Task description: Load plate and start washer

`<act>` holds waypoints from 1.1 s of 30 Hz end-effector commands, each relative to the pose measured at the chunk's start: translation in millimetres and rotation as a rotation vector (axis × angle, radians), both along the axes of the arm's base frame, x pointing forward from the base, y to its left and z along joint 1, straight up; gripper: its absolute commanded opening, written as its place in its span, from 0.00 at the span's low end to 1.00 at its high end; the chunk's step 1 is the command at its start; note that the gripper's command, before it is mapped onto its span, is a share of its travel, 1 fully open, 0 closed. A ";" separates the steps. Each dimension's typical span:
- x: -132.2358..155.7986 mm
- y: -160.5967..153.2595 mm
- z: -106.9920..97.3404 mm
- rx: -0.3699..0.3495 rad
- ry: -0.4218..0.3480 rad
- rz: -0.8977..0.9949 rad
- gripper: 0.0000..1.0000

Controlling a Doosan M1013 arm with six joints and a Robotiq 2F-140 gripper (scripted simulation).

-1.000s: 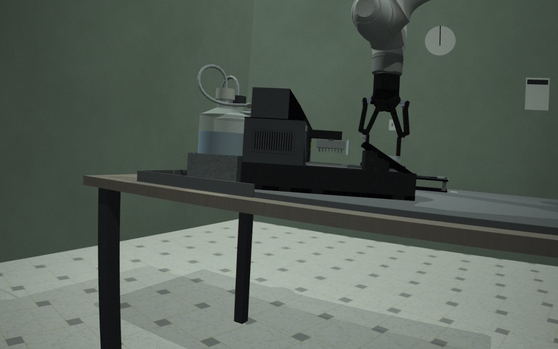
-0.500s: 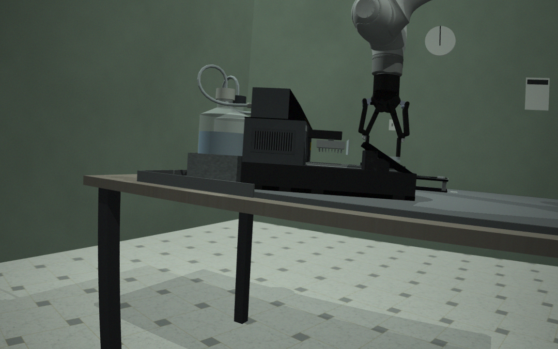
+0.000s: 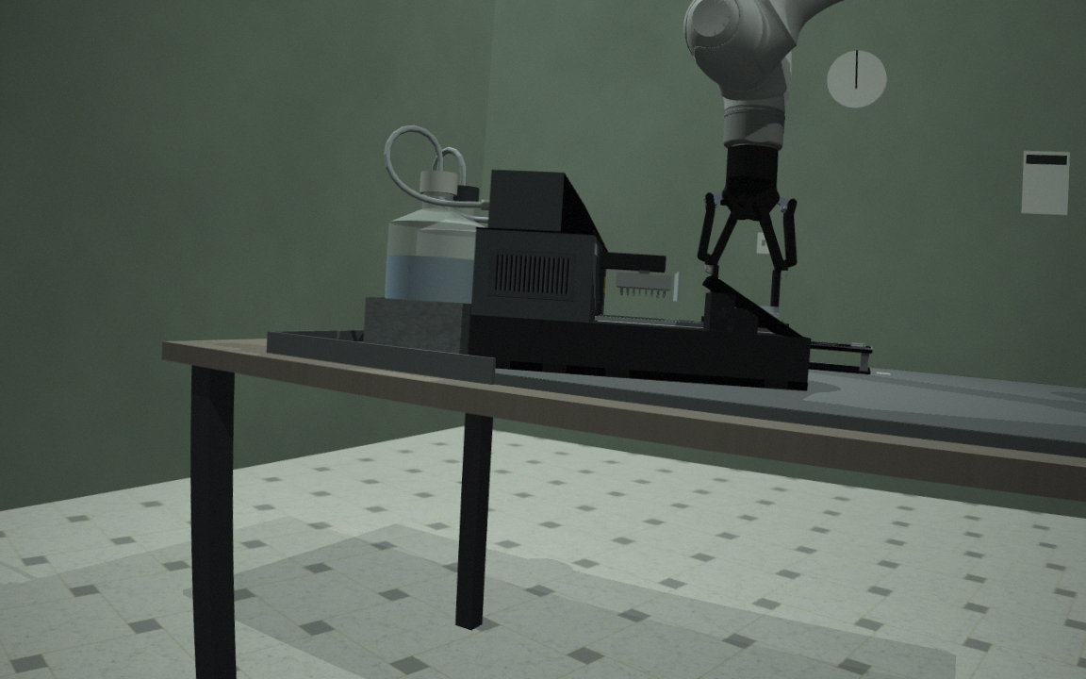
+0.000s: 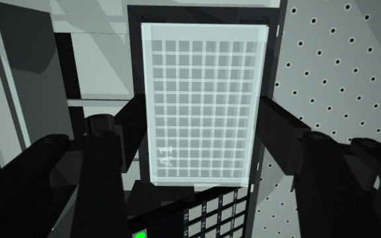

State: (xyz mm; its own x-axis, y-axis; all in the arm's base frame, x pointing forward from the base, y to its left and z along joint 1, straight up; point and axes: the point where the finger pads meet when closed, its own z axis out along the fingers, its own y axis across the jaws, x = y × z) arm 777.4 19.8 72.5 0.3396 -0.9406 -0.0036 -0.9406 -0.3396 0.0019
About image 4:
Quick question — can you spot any black plate washer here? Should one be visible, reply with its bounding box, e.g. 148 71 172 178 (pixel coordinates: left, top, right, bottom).
0 0 288 238

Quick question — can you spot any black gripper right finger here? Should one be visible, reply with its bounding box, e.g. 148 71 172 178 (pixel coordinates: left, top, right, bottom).
255 96 381 238

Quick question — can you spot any grey flat base plate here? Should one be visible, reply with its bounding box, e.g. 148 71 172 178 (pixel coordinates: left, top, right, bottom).
251 0 381 238

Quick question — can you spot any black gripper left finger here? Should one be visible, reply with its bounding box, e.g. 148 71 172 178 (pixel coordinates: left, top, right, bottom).
0 94 148 238

